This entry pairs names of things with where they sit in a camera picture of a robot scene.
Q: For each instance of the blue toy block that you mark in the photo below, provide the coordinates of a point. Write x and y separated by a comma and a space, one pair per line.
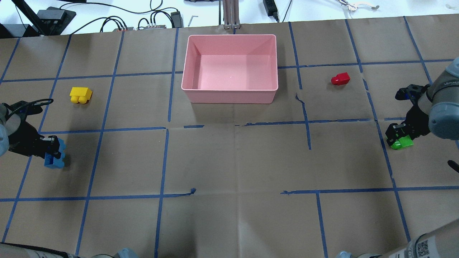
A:
55, 160

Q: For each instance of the red toy block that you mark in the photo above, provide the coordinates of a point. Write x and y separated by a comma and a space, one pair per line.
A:
341, 79

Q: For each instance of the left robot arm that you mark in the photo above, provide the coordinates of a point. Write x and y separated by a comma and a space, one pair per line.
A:
4, 135

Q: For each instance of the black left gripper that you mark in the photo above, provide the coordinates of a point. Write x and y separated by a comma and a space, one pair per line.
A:
25, 137

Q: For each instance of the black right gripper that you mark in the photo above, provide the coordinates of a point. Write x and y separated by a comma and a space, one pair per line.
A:
418, 124

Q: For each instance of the black stand base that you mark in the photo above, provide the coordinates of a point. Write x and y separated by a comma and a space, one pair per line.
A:
49, 22

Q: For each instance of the aluminium frame post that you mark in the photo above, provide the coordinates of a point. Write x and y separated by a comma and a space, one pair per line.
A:
231, 19

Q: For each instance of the green toy block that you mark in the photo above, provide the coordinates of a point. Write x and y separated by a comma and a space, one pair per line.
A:
402, 143

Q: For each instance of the yellow toy block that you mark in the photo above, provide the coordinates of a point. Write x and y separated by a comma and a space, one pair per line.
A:
80, 95

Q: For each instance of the black power adapter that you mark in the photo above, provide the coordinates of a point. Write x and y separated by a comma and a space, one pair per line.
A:
271, 9

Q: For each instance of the pink plastic box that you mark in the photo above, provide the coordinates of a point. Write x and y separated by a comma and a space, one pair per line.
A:
231, 69

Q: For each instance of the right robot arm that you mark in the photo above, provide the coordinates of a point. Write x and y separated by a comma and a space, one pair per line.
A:
435, 109

